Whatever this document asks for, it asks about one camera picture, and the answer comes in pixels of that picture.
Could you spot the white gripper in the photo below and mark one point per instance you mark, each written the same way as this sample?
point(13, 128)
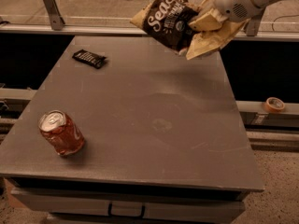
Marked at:
point(231, 2)

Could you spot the brown chip bag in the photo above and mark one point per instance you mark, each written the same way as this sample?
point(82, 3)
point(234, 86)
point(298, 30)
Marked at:
point(167, 21)

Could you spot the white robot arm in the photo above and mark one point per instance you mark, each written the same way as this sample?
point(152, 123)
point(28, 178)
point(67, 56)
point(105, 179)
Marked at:
point(219, 21)

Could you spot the red coke can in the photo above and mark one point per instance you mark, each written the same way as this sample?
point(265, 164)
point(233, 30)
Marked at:
point(61, 132)

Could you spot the orange tape roll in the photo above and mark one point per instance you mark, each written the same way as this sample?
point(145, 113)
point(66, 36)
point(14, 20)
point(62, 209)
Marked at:
point(273, 104)

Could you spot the black snack bar wrapper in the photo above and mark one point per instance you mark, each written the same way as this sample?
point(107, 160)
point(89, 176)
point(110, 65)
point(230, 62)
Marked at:
point(89, 58)

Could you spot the grey drawer cabinet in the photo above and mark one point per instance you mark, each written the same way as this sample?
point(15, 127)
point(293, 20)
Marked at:
point(77, 205)

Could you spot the right metal rail bracket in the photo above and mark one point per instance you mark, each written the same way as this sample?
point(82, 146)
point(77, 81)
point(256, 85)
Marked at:
point(252, 27)

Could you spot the metal rail bracket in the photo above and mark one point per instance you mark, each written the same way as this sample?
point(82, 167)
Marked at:
point(56, 20)
point(252, 27)

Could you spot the left metal rail bracket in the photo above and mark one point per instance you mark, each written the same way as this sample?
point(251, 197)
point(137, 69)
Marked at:
point(56, 20)

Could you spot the black drawer handle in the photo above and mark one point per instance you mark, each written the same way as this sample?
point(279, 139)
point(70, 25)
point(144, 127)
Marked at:
point(126, 209)

